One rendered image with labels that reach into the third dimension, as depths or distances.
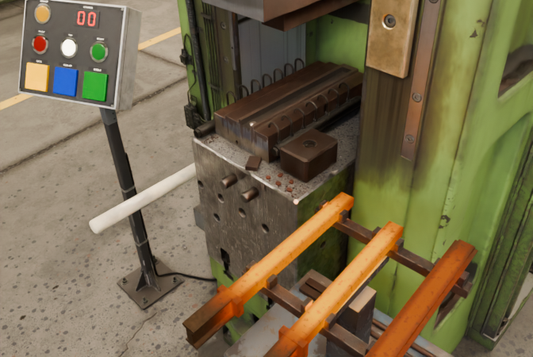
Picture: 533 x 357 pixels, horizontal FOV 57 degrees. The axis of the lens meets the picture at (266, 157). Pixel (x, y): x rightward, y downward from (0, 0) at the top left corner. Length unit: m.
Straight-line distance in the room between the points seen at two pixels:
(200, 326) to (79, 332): 1.38
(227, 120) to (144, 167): 1.60
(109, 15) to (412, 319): 1.08
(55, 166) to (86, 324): 1.14
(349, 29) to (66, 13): 0.81
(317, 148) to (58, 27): 0.82
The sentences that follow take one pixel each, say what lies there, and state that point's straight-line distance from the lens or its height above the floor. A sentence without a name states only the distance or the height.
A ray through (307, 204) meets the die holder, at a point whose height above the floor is 0.88.
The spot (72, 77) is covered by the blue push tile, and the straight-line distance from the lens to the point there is 1.50.
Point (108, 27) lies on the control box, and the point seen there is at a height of 1.15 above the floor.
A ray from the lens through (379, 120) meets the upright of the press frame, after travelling 1.11.
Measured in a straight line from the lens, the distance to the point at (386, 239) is 0.92.
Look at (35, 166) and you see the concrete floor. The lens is 3.07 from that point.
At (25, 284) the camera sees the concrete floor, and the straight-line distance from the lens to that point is 2.40.
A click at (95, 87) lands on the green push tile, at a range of 1.45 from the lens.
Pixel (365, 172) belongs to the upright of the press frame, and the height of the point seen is 0.90.
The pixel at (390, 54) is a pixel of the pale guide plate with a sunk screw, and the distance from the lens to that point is 1.01.
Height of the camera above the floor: 1.64
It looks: 36 degrees down
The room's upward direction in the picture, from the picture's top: 2 degrees counter-clockwise
